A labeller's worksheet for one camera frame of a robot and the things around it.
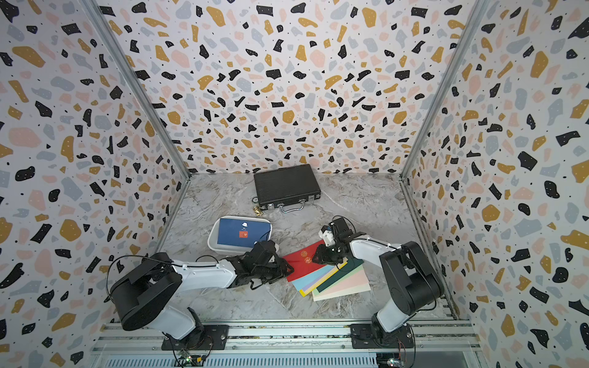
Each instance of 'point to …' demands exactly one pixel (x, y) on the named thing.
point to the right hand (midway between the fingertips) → (316, 260)
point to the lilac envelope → (311, 285)
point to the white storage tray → (224, 249)
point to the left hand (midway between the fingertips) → (295, 272)
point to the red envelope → (302, 261)
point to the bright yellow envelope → (341, 264)
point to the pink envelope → (357, 280)
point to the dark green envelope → (352, 264)
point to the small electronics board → (189, 360)
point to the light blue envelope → (300, 283)
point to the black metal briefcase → (287, 187)
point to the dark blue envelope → (241, 233)
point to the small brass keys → (258, 211)
